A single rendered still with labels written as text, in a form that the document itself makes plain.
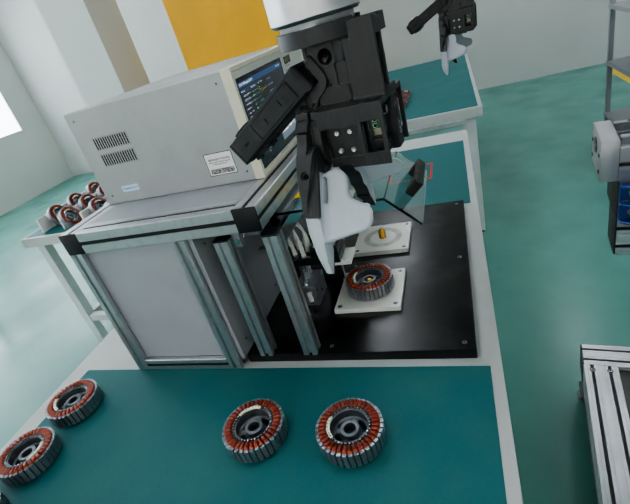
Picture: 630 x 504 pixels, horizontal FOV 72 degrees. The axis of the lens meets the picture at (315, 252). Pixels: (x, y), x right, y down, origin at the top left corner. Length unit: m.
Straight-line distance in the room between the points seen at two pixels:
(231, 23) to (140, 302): 3.92
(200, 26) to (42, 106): 4.66
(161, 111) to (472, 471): 0.80
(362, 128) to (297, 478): 0.56
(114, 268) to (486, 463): 0.76
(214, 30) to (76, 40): 1.26
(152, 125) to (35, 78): 7.92
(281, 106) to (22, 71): 8.61
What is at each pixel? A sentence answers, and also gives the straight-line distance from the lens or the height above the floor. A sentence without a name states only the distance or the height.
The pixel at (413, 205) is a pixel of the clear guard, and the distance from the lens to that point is 0.80.
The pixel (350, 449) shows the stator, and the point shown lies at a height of 0.79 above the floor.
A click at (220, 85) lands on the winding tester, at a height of 1.30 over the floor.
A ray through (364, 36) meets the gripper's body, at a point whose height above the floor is 1.33.
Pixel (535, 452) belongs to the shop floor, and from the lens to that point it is 1.67.
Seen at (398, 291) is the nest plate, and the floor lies 0.78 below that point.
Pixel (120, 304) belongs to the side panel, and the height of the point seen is 0.93.
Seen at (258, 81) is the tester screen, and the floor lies 1.28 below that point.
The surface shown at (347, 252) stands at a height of 0.88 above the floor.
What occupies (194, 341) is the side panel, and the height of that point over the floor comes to 0.82.
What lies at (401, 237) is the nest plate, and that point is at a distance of 1.21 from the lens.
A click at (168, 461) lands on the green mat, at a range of 0.90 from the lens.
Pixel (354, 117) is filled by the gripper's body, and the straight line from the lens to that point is 0.37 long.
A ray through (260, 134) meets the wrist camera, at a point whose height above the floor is 1.28.
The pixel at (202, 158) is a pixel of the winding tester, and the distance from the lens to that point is 0.90.
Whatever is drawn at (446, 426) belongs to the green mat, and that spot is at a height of 0.75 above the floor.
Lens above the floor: 1.36
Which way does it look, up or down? 28 degrees down
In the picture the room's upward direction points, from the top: 17 degrees counter-clockwise
